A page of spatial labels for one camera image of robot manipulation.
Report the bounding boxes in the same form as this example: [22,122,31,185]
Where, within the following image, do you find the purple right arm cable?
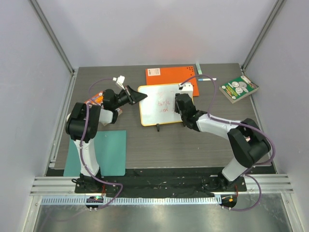
[180,76,276,211]

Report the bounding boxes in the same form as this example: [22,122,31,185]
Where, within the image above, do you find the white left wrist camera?
[112,75,125,89]

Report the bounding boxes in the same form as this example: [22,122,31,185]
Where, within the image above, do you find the white blue-capped marker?
[198,78,217,82]

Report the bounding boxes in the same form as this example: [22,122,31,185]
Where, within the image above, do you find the green cover book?
[219,75,259,103]

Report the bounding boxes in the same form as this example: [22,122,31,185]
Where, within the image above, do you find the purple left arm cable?
[79,77,124,211]

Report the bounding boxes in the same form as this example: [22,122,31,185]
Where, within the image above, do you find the yellow-framed whiteboard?
[138,83,182,126]

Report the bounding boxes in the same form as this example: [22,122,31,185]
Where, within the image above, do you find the teal cutting mat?
[63,130,126,177]

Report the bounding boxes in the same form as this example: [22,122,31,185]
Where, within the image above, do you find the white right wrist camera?
[179,82,194,98]

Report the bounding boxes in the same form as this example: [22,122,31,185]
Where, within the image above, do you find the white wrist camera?
[112,75,125,89]
[179,82,194,98]

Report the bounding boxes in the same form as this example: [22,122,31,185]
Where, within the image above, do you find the orange clipboard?
[145,66,196,85]

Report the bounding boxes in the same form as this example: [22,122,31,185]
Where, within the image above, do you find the orange cover booklet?
[84,89,123,116]

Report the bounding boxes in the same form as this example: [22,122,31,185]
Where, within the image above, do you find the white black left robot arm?
[65,86,148,193]

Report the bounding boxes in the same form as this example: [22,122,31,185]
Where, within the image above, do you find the green highlighter marker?
[196,62,202,75]

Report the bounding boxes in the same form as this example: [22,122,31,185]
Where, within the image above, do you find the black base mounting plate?
[72,167,247,199]

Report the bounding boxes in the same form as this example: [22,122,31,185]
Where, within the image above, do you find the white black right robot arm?
[175,94,271,191]

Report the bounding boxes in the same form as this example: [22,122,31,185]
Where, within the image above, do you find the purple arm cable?
[79,77,124,211]
[180,76,276,211]

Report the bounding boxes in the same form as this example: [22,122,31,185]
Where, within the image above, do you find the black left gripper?
[112,86,147,110]

